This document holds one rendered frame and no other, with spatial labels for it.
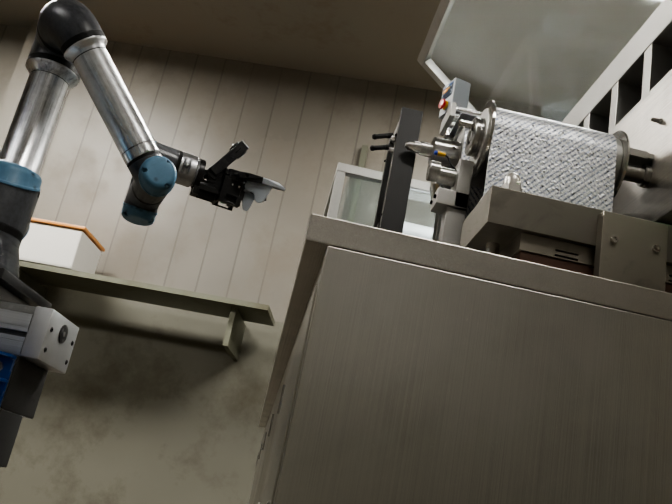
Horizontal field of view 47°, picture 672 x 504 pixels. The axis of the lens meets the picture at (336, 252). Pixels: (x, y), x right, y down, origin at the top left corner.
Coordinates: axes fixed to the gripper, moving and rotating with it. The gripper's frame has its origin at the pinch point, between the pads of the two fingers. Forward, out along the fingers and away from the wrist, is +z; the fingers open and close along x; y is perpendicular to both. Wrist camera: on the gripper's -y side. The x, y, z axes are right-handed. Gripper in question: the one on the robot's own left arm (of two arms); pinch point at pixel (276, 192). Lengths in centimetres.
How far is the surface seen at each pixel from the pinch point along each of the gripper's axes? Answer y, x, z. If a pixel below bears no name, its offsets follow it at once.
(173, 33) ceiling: -170, -326, -13
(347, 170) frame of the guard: -28, -47, 33
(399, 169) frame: -7.9, 24.2, 19.5
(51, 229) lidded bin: -15, -289, -46
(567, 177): -3, 65, 34
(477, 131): -8, 56, 19
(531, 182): 0, 63, 28
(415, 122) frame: -20.3, 23.0, 21.2
